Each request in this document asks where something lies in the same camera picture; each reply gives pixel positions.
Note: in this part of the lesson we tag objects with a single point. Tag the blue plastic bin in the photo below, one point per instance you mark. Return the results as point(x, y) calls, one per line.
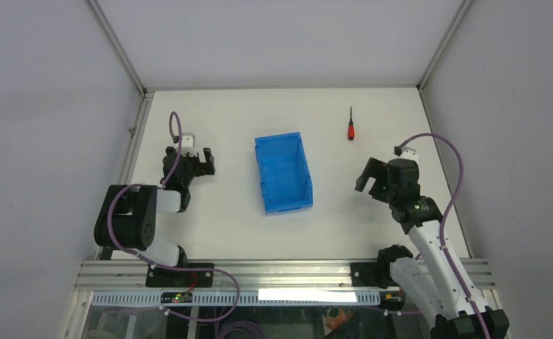
point(285, 178)

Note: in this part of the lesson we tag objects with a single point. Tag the orange object below table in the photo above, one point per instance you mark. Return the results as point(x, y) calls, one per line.
point(335, 317)

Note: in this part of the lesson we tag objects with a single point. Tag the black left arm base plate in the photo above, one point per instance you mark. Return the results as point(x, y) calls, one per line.
point(201, 277)

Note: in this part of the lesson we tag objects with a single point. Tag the aluminium front rail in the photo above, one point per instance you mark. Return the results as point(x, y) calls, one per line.
point(130, 275)

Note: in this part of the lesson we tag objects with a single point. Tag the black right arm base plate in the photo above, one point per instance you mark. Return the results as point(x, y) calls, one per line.
point(371, 274)

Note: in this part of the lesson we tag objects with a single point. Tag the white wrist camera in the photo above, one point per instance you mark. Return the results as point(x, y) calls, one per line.
point(187, 143)
point(409, 154)

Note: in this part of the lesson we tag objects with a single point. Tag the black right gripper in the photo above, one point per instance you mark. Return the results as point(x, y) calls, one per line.
point(375, 169)

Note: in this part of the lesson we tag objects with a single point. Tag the white slotted cable duct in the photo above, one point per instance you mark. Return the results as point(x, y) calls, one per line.
point(266, 297)

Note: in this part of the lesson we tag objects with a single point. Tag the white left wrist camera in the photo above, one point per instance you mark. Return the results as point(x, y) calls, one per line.
point(187, 143)

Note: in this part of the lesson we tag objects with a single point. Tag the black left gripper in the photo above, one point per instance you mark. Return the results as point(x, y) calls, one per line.
point(202, 168)

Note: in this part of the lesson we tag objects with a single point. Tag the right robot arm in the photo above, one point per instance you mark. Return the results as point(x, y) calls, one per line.
point(445, 295)

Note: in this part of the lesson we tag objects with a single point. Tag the red-handled screwdriver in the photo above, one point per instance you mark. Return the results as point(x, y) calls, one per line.
point(351, 128)

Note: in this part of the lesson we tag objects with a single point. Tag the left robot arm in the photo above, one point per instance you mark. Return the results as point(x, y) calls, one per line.
point(128, 214)

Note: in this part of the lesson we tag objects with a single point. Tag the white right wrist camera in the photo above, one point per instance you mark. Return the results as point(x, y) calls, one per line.
point(409, 154)

